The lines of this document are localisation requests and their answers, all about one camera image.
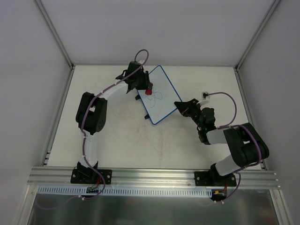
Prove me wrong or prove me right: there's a red bone-shaped eraser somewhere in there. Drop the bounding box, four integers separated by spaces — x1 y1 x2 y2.
145 83 153 96

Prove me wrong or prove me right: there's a blue framed whiteboard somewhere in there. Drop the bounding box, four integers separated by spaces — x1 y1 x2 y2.
137 65 182 125

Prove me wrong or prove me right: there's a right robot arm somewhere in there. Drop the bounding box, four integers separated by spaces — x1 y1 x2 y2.
174 99 270 186

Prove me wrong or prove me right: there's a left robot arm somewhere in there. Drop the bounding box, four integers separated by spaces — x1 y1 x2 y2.
75 60 153 183

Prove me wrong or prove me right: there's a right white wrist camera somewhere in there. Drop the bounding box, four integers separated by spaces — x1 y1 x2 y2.
197 92 210 105

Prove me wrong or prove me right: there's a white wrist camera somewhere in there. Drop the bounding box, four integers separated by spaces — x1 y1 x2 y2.
197 92 210 105
138 60 146 71

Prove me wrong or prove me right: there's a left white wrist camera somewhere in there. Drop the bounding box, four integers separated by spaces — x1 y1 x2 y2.
138 60 146 71

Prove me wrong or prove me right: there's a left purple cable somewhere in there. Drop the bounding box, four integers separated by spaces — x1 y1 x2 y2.
35 49 150 209

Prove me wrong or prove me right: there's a right aluminium frame post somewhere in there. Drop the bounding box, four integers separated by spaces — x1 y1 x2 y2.
234 0 282 71

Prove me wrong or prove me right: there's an aluminium frame post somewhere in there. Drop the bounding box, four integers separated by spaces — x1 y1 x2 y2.
33 0 74 69
234 0 282 71

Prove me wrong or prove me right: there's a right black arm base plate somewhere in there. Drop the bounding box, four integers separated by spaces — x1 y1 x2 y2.
194 171 237 187

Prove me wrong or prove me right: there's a white slotted cable duct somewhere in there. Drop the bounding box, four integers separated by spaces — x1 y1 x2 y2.
37 185 212 198

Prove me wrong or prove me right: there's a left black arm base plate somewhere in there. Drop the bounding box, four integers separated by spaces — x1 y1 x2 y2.
70 168 113 185

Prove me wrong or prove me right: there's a left aluminium frame post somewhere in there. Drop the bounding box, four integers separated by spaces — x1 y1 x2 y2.
33 0 74 69

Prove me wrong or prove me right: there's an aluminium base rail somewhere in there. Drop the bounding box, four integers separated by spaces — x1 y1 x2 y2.
27 166 281 189

